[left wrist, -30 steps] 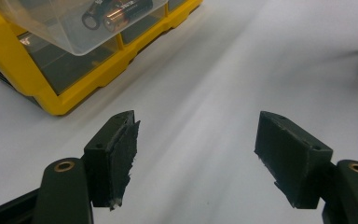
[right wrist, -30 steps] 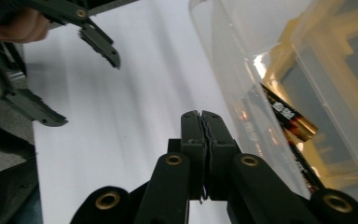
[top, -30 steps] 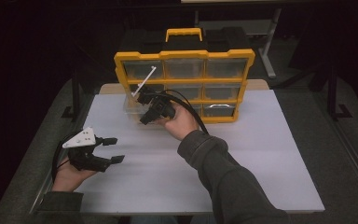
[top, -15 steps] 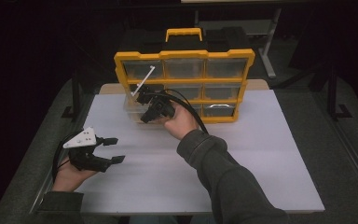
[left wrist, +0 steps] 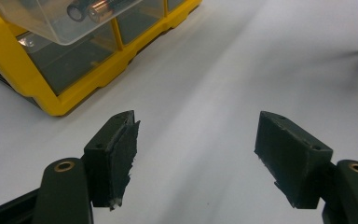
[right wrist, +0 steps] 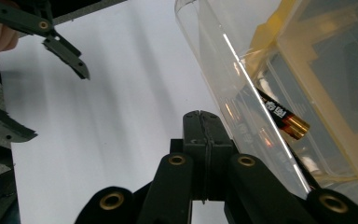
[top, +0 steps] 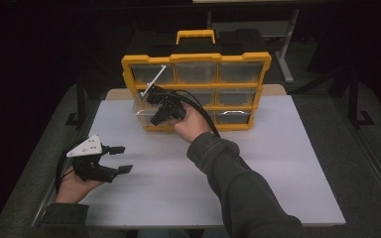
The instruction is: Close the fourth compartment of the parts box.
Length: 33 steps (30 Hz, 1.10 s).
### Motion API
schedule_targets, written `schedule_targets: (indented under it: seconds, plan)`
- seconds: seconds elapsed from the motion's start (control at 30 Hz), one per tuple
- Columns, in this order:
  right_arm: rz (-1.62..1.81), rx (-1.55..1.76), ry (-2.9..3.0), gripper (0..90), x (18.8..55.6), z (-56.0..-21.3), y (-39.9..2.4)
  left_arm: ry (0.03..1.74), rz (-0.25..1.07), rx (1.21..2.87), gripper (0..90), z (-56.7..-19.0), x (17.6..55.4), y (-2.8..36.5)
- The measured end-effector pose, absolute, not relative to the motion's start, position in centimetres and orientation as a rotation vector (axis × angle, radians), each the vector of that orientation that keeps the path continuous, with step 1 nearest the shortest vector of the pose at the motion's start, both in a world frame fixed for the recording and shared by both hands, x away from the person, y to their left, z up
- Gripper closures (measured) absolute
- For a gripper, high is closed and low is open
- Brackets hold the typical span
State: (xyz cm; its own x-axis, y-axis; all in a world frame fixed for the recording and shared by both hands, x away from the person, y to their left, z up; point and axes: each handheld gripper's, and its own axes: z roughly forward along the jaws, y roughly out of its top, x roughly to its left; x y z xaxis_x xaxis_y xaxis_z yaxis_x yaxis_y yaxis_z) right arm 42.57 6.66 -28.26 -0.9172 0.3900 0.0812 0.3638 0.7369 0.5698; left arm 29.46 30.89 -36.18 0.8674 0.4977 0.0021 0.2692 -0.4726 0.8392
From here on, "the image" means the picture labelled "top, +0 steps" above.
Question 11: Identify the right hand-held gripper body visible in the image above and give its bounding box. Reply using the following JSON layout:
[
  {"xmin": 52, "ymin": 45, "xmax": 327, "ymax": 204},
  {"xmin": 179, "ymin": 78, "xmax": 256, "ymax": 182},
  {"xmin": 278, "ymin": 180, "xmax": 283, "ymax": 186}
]
[{"xmin": 140, "ymin": 64, "xmax": 189, "ymax": 122}]

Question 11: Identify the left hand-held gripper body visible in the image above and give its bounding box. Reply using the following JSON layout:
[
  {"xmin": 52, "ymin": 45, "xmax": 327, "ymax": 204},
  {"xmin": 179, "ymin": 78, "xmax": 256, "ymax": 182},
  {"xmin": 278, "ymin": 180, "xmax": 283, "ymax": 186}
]
[{"xmin": 65, "ymin": 134, "xmax": 121, "ymax": 183}]

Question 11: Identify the clear plastic drawer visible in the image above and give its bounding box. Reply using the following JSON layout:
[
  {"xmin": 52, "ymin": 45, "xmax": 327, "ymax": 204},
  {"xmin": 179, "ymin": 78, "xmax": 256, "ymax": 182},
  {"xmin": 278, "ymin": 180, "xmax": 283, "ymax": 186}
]
[{"xmin": 132, "ymin": 101, "xmax": 182, "ymax": 129}]

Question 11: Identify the yellow black organizer cabinet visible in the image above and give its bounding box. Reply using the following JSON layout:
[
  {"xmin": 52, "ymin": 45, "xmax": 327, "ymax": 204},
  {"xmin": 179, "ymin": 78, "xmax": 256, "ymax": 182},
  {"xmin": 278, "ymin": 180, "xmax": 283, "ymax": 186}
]
[{"xmin": 121, "ymin": 29, "xmax": 273, "ymax": 133}]

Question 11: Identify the person's left hand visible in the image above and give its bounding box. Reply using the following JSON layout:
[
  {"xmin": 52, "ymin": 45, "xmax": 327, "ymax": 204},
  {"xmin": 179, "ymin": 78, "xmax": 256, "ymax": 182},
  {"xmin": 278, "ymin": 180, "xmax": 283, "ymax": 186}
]
[{"xmin": 55, "ymin": 166, "xmax": 106, "ymax": 204}]

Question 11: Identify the person's right hand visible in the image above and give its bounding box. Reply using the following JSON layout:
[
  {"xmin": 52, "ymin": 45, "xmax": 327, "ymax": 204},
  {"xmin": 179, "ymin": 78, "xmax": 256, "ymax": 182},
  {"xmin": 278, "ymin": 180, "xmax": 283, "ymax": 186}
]
[{"xmin": 166, "ymin": 101, "xmax": 213, "ymax": 144}]

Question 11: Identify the black metal stand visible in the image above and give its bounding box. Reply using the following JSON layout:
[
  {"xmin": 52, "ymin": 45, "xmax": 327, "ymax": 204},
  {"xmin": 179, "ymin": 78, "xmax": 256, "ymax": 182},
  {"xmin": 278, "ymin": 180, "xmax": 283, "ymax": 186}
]
[
  {"xmin": 347, "ymin": 70, "xmax": 376, "ymax": 129},
  {"xmin": 64, "ymin": 70, "xmax": 87, "ymax": 129}
]

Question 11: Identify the grid of clear drawers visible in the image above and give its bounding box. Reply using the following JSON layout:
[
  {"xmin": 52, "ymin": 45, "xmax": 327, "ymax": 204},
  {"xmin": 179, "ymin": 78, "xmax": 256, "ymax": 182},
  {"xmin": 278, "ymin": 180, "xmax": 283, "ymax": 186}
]
[{"xmin": 130, "ymin": 61, "xmax": 266, "ymax": 125}]

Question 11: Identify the left hand-held gripper cable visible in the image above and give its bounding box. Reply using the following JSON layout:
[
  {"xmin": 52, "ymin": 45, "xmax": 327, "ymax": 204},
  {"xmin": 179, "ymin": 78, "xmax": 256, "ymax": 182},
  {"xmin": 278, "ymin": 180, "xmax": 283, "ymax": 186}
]
[{"xmin": 54, "ymin": 138, "xmax": 91, "ymax": 193}]

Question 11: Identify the hand-held gripper cable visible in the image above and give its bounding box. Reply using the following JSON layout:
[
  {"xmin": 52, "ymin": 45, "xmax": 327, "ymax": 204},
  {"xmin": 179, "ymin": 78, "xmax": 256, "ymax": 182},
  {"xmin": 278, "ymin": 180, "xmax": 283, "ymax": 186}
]
[
  {"xmin": 164, "ymin": 88, "xmax": 221, "ymax": 139},
  {"xmin": 54, "ymin": 138, "xmax": 91, "ymax": 193}
]

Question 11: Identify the right hand-held gripper cable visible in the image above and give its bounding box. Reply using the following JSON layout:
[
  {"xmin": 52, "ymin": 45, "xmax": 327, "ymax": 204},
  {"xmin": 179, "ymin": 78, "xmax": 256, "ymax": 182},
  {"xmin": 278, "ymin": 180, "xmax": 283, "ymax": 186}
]
[{"xmin": 164, "ymin": 88, "xmax": 221, "ymax": 139}]

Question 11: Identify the aluminium frame rail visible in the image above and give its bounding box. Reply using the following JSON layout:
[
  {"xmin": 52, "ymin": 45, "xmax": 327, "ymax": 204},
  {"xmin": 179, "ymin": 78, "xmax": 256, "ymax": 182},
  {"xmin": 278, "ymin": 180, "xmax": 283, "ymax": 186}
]
[
  {"xmin": 331, "ymin": 95, "xmax": 381, "ymax": 212},
  {"xmin": 26, "ymin": 98, "xmax": 102, "ymax": 238}
]

